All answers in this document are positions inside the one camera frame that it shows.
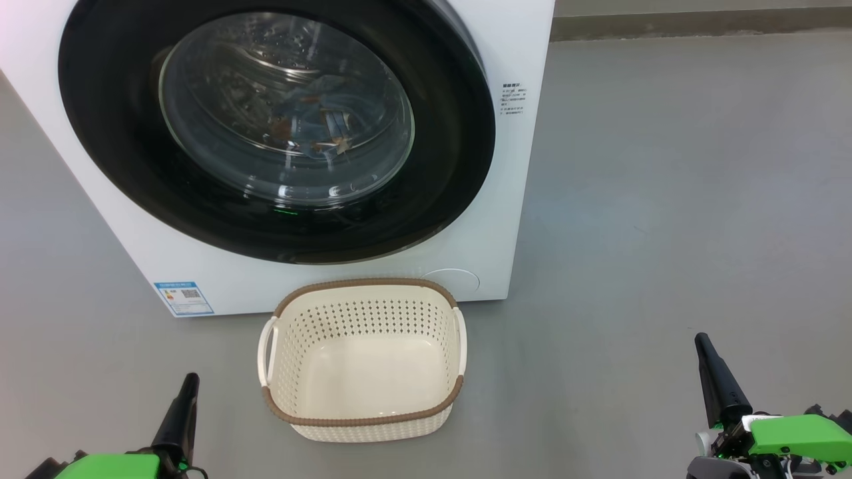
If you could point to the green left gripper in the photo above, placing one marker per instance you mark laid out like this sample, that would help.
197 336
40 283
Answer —
113 467

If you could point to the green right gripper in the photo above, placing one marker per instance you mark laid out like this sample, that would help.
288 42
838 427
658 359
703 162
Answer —
799 439

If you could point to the round black glass washer door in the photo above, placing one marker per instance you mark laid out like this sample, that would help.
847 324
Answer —
279 133

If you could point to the blue cartoon print clothing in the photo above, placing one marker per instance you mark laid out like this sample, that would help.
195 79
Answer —
319 113

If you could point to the cream perforated laundry basket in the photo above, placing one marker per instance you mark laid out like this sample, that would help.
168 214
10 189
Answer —
366 372

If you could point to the white front-load washing machine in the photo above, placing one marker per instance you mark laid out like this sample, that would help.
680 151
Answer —
519 199

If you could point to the blue energy label sticker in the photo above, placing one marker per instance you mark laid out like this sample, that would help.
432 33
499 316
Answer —
184 299

